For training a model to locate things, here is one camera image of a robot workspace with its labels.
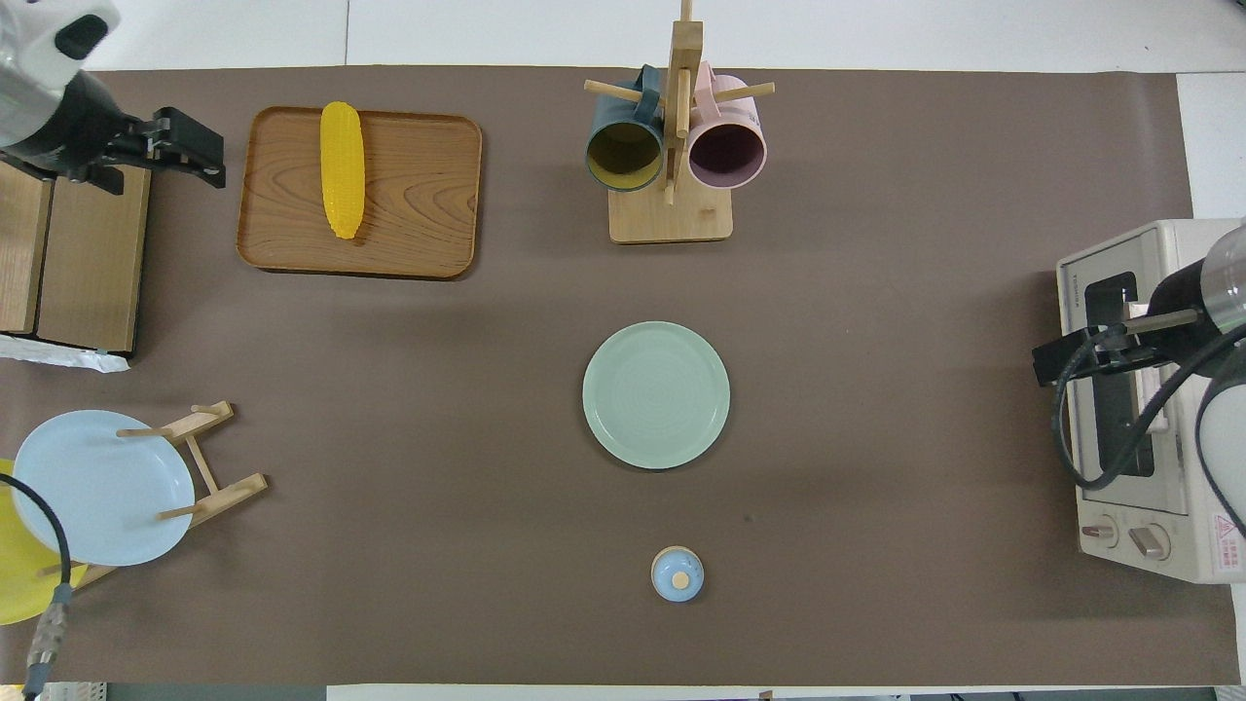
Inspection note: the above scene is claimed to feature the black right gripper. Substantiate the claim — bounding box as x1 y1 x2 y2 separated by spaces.
1032 258 1218 387

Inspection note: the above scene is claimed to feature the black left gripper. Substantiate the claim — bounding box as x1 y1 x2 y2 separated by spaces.
0 73 227 193

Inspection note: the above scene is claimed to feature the yellow corn cob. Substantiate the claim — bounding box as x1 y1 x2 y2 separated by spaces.
320 101 367 240

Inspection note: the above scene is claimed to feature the white toaster oven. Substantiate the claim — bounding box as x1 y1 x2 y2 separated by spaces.
1056 219 1246 585

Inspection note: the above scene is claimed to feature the pale green plate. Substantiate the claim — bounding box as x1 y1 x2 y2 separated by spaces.
582 321 731 471

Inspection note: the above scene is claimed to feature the low wooden shelf step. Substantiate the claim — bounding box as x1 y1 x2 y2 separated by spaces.
37 164 153 353

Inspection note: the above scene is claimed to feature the brown table mat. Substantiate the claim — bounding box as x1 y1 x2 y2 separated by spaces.
0 66 1237 687

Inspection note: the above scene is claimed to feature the tall wooden shelf step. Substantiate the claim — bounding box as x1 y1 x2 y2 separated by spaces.
0 161 52 334

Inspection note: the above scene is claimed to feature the brown wooden tray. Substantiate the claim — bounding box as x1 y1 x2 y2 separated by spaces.
237 105 484 280

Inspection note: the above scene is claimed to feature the wooden plate rack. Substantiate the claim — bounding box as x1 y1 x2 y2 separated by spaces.
39 400 270 590

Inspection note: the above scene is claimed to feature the light blue plate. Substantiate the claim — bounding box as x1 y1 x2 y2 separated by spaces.
12 410 197 568

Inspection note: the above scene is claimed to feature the pink mug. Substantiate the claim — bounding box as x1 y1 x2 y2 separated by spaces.
686 61 769 191

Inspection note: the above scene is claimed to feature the wooden mug rack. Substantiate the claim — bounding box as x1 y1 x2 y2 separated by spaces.
583 0 777 244

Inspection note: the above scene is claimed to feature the dark blue mug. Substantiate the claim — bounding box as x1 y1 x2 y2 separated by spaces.
584 65 666 193

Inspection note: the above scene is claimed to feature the yellow plate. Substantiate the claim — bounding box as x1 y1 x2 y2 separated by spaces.
0 460 89 626

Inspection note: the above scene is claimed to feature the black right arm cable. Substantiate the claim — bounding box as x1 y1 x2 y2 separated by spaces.
1051 321 1246 493

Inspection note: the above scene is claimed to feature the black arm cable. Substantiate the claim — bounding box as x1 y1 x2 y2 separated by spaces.
0 472 77 701
1051 321 1246 493

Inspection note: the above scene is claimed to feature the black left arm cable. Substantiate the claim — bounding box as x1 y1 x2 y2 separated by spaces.
0 472 77 701

